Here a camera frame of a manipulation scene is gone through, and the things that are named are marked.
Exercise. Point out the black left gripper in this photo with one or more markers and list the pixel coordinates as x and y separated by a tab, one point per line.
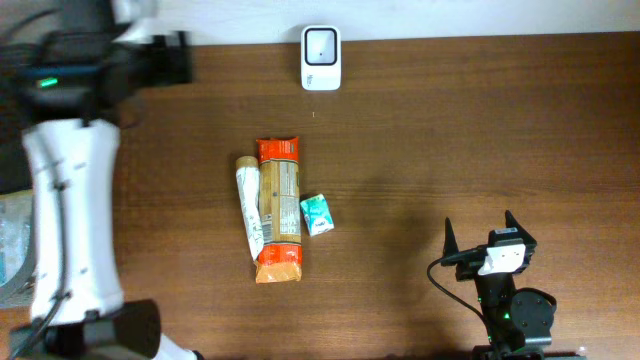
180	55

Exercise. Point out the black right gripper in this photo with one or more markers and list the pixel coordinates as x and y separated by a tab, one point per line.
525	239

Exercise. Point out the beige white tube packet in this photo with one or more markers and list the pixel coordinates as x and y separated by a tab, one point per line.
248	183

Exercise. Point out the teal tissue pack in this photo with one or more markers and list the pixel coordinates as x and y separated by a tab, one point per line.
317	216

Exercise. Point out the orange pasta packet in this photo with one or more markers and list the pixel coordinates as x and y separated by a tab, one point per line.
281	258

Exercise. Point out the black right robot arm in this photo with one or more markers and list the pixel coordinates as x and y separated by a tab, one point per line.
518	322

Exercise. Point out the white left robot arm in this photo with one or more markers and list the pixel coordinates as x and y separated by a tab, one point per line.
67	95

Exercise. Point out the white barcode scanner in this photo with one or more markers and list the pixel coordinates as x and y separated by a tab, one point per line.
321	58

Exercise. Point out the clear plastic bag in basket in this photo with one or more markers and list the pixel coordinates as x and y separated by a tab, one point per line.
16	209

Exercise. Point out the grey plastic mesh basket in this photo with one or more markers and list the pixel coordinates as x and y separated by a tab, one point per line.
18	292

